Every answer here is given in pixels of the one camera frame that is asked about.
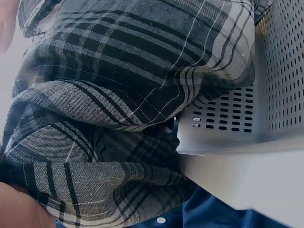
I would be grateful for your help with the person's left fingers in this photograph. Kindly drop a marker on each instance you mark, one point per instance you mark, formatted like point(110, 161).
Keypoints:
point(19, 211)

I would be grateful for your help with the person's right fingers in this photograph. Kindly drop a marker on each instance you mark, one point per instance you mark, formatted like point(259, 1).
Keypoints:
point(6, 23)

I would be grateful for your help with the person's right hand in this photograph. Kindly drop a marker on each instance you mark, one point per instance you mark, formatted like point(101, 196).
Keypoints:
point(6, 21)

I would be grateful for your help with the grey black plaid shirt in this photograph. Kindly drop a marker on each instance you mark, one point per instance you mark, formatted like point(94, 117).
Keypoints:
point(107, 95)

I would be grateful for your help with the person's left hand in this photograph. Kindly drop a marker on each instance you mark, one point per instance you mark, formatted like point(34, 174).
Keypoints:
point(16, 209)

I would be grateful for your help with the white perforated plastic basket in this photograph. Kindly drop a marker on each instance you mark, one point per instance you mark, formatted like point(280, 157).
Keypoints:
point(273, 95)

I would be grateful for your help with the dark blue buttoned garment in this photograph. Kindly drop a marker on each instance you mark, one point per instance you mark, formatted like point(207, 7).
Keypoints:
point(213, 213)

